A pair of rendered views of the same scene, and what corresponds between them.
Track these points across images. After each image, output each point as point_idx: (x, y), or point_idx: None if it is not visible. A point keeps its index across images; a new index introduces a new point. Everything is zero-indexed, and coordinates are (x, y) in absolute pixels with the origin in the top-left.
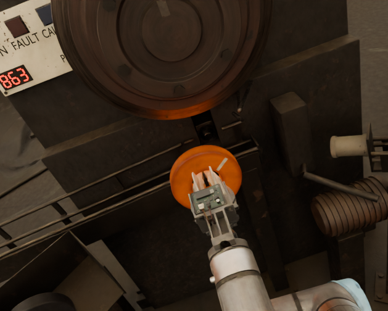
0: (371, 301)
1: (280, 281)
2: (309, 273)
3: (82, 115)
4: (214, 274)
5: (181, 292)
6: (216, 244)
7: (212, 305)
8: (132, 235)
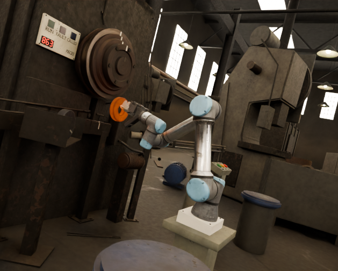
0: (123, 221)
1: (86, 211)
2: (93, 215)
3: (52, 75)
4: (146, 114)
5: (23, 215)
6: (146, 108)
7: (43, 226)
8: (32, 149)
